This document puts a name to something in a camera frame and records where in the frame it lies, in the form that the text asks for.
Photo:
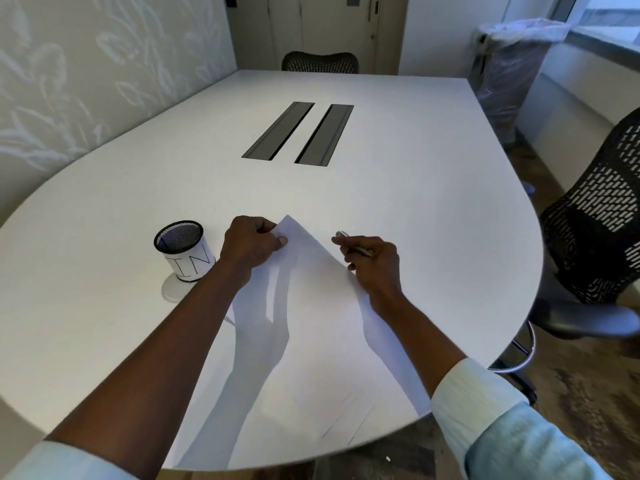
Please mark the person's left hand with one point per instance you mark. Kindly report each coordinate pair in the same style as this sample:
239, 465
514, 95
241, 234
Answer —
245, 244

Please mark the black mesh office chair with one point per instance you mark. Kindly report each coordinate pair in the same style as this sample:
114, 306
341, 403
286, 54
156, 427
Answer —
595, 229

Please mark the person's left forearm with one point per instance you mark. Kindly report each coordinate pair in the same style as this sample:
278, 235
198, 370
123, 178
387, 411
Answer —
165, 354

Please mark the white paper sheet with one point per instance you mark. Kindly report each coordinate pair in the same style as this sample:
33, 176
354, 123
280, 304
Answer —
310, 319

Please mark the silver pen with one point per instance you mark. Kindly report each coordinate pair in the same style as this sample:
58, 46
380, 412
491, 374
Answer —
343, 235

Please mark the window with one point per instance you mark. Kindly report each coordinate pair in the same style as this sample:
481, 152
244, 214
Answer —
607, 14

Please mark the person's right thumb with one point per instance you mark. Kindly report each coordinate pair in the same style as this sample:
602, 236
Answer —
354, 264

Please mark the person's right hand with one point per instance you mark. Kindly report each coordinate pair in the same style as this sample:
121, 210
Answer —
380, 269

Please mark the black mesh pen cup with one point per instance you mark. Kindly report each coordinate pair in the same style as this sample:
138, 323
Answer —
185, 249

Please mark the person's left thumb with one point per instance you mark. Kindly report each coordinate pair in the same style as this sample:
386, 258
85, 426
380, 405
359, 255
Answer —
277, 240

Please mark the bin with clear plastic liner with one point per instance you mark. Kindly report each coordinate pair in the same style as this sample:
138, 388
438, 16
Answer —
510, 69

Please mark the person's right forearm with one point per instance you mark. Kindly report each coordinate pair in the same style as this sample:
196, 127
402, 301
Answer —
420, 339

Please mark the beige door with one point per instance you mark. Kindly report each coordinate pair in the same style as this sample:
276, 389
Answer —
325, 29

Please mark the light blue shirt sleeve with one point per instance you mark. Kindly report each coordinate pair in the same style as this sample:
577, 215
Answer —
65, 462
505, 429

